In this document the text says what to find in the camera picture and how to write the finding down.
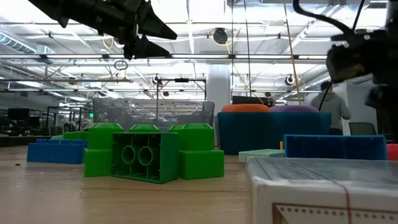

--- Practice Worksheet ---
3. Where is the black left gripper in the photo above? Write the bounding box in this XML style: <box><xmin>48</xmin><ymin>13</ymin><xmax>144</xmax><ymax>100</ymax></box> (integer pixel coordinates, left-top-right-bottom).
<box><xmin>93</xmin><ymin>0</ymin><xmax>178</xmax><ymax>60</ymax></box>

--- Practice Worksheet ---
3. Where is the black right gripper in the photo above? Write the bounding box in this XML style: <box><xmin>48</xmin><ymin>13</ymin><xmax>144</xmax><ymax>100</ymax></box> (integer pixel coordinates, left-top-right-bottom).
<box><xmin>326</xmin><ymin>29</ymin><xmax>398</xmax><ymax>138</ymax></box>

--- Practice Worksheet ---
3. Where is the red toy brick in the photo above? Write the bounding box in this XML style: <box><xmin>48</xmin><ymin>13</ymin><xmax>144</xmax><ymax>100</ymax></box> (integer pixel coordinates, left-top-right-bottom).
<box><xmin>386</xmin><ymin>143</ymin><xmax>398</xmax><ymax>161</ymax></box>

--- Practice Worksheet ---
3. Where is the large blue toy brick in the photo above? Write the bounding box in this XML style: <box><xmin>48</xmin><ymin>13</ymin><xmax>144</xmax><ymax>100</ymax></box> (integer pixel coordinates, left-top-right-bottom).
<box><xmin>283</xmin><ymin>134</ymin><xmax>388</xmax><ymax>161</ymax></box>

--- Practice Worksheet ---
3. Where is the transparent grey plastic bin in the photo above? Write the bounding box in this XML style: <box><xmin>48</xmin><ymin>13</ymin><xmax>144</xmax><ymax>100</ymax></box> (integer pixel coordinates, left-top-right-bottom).
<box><xmin>92</xmin><ymin>98</ymin><xmax>215</xmax><ymax>147</ymax></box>

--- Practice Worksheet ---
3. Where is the purple foam die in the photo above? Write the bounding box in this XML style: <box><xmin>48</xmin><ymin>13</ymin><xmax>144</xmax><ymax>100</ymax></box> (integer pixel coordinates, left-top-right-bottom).
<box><xmin>269</xmin><ymin>105</ymin><xmax>320</xmax><ymax>113</ymax></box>

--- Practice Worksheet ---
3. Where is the white card box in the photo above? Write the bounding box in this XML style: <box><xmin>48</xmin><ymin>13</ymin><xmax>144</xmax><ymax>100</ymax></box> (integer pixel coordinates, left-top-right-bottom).
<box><xmin>245</xmin><ymin>157</ymin><xmax>398</xmax><ymax>224</ymax></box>

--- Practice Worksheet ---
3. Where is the teal plastic bin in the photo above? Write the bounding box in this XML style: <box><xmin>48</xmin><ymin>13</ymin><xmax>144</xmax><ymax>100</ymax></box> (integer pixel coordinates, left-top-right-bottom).
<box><xmin>217</xmin><ymin>111</ymin><xmax>332</xmax><ymax>156</ymax></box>

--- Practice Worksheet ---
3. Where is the orange foam die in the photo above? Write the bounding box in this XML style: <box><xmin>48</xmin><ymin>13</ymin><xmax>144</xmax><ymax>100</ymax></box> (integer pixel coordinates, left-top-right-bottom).
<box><xmin>221</xmin><ymin>104</ymin><xmax>271</xmax><ymax>113</ymax></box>

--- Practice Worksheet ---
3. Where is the green rectangular toy brick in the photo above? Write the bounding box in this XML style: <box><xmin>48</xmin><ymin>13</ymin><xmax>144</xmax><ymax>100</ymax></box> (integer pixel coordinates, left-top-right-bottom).
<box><xmin>111</xmin><ymin>132</ymin><xmax>180</xmax><ymax>184</ymax></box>

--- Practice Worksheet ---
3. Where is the green arch toy brick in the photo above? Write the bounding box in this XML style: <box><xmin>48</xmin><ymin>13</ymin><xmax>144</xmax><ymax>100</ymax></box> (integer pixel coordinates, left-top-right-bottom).
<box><xmin>51</xmin><ymin>131</ymin><xmax>90</xmax><ymax>141</ymax></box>

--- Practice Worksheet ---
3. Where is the green stepped toy brick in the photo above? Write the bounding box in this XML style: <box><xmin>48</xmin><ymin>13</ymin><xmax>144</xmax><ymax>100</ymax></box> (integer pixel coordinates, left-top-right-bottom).
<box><xmin>83</xmin><ymin>122</ymin><xmax>125</xmax><ymax>178</ymax></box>
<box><xmin>169</xmin><ymin>123</ymin><xmax>225</xmax><ymax>180</ymax></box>

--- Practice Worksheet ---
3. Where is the mint green toy brick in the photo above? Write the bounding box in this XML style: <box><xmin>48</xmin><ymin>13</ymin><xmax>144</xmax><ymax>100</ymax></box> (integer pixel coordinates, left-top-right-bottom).
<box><xmin>238</xmin><ymin>149</ymin><xmax>285</xmax><ymax>163</ymax></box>

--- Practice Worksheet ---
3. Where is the long blue toy brick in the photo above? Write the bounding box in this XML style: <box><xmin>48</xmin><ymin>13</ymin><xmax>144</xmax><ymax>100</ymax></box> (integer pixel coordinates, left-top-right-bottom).
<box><xmin>27</xmin><ymin>138</ymin><xmax>88</xmax><ymax>165</ymax></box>

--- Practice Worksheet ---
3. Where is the grey office chair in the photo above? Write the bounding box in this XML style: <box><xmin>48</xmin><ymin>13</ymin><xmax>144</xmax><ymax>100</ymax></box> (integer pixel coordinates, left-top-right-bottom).
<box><xmin>348</xmin><ymin>121</ymin><xmax>377</xmax><ymax>136</ymax></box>

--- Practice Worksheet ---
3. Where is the person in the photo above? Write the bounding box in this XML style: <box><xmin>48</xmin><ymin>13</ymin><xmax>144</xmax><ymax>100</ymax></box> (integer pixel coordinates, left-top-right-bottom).
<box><xmin>310</xmin><ymin>80</ymin><xmax>353</xmax><ymax>136</ymax></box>

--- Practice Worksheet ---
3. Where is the black monitor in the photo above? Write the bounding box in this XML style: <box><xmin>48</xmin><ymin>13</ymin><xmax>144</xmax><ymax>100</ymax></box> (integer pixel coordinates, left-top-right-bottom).
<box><xmin>7</xmin><ymin>108</ymin><xmax>30</xmax><ymax>121</ymax></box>
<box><xmin>231</xmin><ymin>95</ymin><xmax>269</xmax><ymax>106</ymax></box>

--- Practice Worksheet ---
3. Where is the black cable ring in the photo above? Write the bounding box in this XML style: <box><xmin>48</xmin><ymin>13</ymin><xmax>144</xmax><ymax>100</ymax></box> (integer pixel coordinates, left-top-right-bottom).
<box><xmin>113</xmin><ymin>59</ymin><xmax>129</xmax><ymax>72</ymax></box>

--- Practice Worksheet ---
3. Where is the distant black frame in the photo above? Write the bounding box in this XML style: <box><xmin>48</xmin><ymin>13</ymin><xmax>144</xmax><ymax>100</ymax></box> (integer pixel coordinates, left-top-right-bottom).
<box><xmin>156</xmin><ymin>77</ymin><xmax>208</xmax><ymax>103</ymax></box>

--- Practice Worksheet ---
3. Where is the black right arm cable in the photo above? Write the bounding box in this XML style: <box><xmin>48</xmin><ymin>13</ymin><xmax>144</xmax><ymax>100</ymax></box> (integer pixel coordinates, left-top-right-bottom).
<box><xmin>292</xmin><ymin>0</ymin><xmax>354</xmax><ymax>35</ymax></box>

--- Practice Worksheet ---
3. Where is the yellow hanging cable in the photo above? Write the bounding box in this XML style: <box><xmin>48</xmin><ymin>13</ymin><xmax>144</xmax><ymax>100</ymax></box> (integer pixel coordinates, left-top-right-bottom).
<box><xmin>282</xmin><ymin>0</ymin><xmax>303</xmax><ymax>106</ymax></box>

